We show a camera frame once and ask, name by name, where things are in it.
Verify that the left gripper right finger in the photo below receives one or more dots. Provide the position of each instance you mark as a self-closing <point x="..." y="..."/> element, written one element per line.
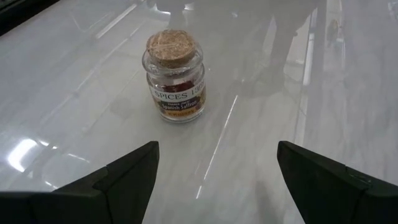
<point x="326" y="193"/>

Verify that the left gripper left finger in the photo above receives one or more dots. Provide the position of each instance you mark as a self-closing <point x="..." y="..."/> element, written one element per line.
<point x="118" y="193"/>

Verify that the cork-topped glass saffron jar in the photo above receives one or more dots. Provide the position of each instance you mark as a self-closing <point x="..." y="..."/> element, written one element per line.
<point x="174" y="93"/>

